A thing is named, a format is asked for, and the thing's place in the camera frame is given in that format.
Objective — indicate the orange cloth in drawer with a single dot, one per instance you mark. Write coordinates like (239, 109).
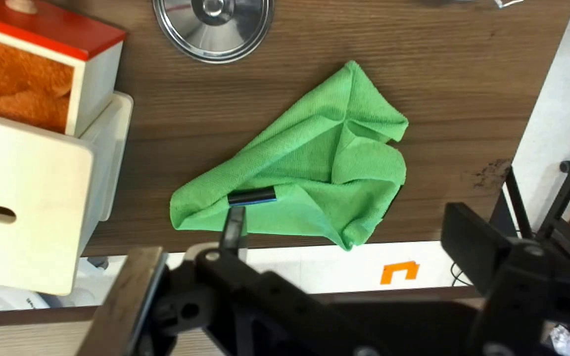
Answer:
(33, 89)

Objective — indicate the orange plastic bracket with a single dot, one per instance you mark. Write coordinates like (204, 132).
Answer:
(406, 269)

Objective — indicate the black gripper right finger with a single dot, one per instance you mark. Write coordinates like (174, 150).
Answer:
(473, 243)

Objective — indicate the wooden box with slot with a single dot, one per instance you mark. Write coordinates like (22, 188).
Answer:
(53, 192)

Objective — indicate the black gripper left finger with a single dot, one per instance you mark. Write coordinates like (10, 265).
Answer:
(233, 223)

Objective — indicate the silver metal lid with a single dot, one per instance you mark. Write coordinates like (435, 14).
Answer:
(214, 29)

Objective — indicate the green towel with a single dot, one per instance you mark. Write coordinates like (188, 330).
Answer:
(328, 158)

